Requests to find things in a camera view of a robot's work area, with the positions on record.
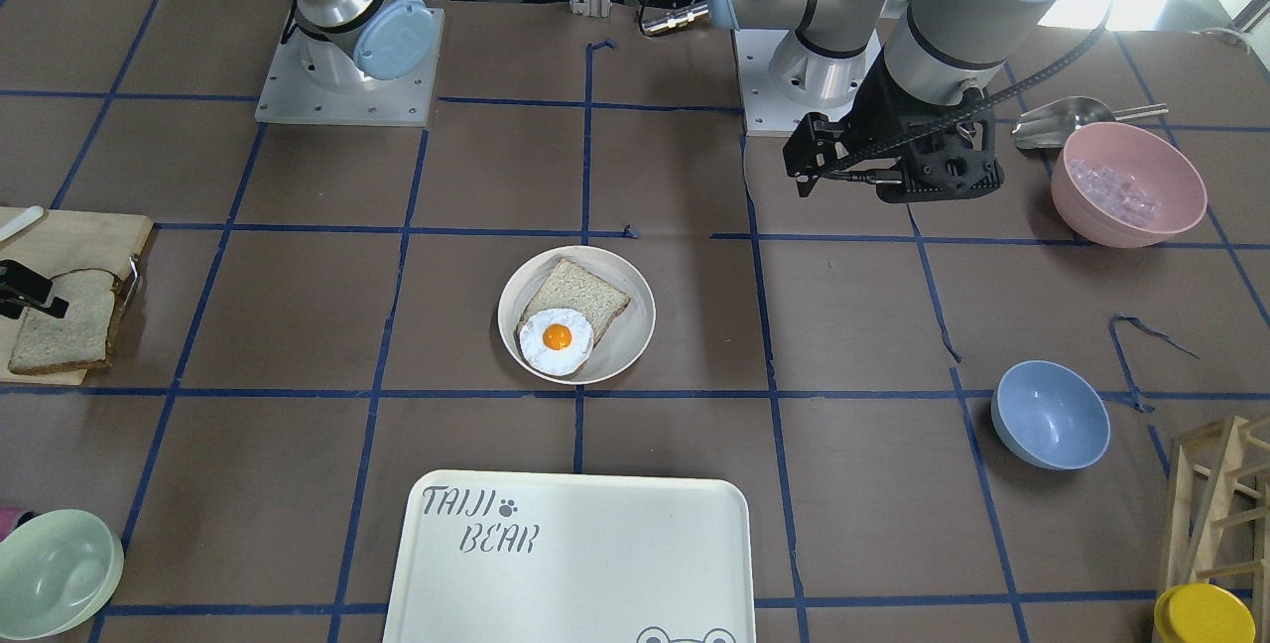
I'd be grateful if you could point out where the green bowl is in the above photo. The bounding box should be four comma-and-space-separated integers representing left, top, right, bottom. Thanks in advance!
1, 510, 124, 640

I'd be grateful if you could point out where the metal scoop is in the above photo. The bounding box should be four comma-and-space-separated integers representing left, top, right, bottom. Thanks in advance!
1011, 97, 1170, 151

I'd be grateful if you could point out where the bread slice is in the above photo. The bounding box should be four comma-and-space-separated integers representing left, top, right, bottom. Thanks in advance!
6, 269, 121, 376
518, 258, 631, 344

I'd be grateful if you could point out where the pink bowl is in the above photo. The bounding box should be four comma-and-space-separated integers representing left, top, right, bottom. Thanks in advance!
1052, 122, 1209, 248

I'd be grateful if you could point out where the wooden rack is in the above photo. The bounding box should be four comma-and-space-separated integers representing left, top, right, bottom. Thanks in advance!
1158, 416, 1267, 625

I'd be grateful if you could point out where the white bear tray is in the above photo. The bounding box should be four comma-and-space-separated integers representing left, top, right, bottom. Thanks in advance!
384, 468, 757, 642

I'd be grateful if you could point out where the yellow lid container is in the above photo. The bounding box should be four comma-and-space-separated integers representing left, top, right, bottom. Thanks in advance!
1153, 582, 1257, 642

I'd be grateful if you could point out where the fried egg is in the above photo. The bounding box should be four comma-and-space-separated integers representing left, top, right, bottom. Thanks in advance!
517, 308, 596, 377

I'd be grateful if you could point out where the wooden cutting board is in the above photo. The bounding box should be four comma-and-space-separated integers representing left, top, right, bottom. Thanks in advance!
3, 207, 154, 385

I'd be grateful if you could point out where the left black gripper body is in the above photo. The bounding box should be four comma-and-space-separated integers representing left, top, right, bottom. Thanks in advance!
782, 67, 1003, 205

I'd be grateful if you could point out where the blue bowl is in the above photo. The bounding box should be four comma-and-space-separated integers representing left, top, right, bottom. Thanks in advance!
991, 361, 1111, 471

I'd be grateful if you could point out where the bread slice on plate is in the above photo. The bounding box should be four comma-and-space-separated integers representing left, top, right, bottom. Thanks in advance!
518, 258, 631, 344

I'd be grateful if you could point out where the white round plate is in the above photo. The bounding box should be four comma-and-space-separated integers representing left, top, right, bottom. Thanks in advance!
494, 245, 657, 386

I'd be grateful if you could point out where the pink cloth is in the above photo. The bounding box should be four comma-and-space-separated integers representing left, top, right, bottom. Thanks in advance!
0, 506, 37, 543

